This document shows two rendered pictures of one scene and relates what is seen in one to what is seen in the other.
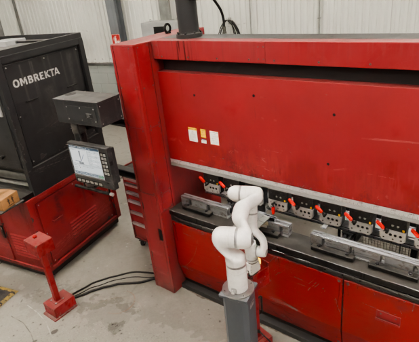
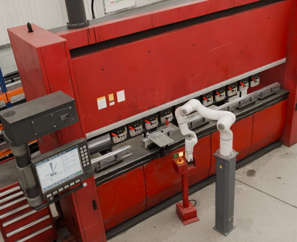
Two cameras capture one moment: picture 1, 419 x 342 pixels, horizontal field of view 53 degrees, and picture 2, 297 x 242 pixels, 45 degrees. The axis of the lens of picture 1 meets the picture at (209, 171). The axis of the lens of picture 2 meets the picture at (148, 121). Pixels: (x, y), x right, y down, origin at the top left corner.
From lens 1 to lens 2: 3.38 m
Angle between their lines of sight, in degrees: 63
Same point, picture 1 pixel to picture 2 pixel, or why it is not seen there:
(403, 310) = (233, 128)
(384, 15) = (1, 7)
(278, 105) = (165, 51)
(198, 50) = (108, 31)
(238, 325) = (233, 172)
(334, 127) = (194, 52)
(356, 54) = (203, 8)
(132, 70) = (66, 64)
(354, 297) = (215, 140)
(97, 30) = not seen: outside the picture
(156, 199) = not seen: hidden behind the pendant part
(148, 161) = not seen: hidden behind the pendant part
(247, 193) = (194, 103)
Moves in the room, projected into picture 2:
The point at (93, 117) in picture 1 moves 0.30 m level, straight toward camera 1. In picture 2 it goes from (69, 115) to (109, 113)
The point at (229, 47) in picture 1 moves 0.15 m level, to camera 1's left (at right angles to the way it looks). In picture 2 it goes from (133, 22) to (128, 27)
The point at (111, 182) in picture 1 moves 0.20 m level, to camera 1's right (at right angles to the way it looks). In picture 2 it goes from (90, 170) to (100, 156)
